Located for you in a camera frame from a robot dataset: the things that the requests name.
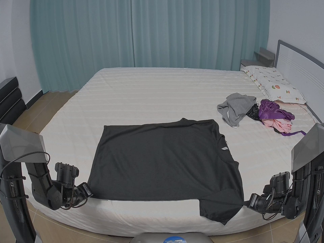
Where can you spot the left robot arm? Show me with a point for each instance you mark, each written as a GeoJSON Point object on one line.
{"type": "Point", "coordinates": [20, 140]}

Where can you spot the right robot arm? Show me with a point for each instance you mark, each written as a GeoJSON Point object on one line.
{"type": "Point", "coordinates": [307, 148]}

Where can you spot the pile of clothes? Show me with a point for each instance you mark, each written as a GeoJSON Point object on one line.
{"type": "Point", "coordinates": [274, 115]}

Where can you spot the grey bedside table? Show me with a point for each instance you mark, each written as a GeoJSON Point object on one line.
{"type": "Point", "coordinates": [263, 57]}

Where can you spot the black chest of drawers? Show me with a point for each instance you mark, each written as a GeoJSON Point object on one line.
{"type": "Point", "coordinates": [11, 97]}

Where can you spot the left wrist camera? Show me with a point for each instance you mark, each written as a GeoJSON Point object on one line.
{"type": "Point", "coordinates": [66, 173]}

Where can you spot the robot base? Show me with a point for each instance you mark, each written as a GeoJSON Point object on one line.
{"type": "Point", "coordinates": [170, 238]}

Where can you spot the bed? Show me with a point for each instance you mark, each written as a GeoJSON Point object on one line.
{"type": "Point", "coordinates": [151, 97]}

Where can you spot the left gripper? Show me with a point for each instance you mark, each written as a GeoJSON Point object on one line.
{"type": "Point", "coordinates": [84, 191]}

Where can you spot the blue-green curtain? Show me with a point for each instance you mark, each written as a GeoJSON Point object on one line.
{"type": "Point", "coordinates": [200, 24]}
{"type": "Point", "coordinates": [83, 34]}

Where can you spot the black T-shirt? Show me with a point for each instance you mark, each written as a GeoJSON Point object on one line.
{"type": "Point", "coordinates": [162, 161]}

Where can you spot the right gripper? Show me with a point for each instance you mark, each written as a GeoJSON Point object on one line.
{"type": "Point", "coordinates": [256, 202]}

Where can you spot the white printed pillow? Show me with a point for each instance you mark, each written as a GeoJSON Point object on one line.
{"type": "Point", "coordinates": [276, 83]}

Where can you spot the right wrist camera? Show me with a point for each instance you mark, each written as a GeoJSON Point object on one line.
{"type": "Point", "coordinates": [280, 183]}

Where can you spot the grey garment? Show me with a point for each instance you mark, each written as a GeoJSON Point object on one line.
{"type": "Point", "coordinates": [236, 107]}

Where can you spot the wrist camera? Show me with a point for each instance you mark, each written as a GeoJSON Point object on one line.
{"type": "Point", "coordinates": [280, 183]}
{"type": "Point", "coordinates": [66, 173]}

